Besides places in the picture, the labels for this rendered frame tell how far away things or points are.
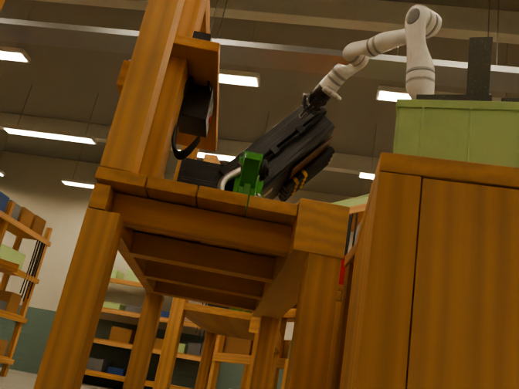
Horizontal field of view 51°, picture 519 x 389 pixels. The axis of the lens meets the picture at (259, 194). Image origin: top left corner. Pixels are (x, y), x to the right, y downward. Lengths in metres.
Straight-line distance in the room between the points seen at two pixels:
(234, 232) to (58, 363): 0.56
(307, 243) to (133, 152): 0.54
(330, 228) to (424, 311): 0.67
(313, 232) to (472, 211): 0.64
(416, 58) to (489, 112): 0.83
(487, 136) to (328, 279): 0.59
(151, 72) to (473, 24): 5.12
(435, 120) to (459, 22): 5.36
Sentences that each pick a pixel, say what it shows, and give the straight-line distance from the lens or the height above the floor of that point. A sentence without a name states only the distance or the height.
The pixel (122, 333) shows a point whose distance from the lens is 11.12.
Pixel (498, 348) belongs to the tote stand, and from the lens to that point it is 0.89.
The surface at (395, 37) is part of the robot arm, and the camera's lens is 2.09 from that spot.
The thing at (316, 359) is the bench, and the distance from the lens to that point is 1.44.
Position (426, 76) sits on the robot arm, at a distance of 1.89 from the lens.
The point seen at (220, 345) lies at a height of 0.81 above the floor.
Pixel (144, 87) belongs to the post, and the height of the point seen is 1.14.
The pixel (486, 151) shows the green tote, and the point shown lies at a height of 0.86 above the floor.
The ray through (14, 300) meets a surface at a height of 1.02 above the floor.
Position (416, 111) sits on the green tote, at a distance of 1.11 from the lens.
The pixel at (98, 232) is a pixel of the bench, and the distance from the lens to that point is 1.49.
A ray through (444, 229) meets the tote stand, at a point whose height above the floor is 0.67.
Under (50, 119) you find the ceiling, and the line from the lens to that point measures 11.31.
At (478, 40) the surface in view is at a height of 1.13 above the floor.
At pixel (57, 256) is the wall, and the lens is 12.52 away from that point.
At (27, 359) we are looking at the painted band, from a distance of 12.35.
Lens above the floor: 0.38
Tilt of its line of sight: 20 degrees up
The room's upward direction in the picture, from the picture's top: 10 degrees clockwise
